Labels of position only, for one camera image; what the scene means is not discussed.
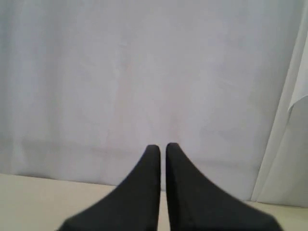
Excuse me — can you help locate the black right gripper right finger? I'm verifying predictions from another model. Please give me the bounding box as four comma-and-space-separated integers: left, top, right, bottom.
166, 143, 279, 231

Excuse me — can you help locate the white curtain backdrop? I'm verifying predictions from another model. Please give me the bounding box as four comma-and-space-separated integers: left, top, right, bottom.
0, 0, 308, 206

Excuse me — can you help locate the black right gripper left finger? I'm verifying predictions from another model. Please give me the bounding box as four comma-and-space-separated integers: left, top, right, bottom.
59, 145, 161, 231

